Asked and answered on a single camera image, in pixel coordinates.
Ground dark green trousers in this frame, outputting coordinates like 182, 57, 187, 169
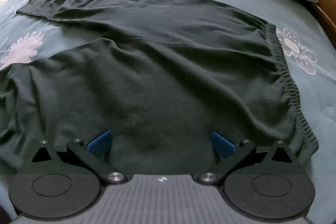
1, 0, 318, 174

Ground green floral bed sheet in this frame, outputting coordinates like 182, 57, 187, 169
1, 0, 335, 223

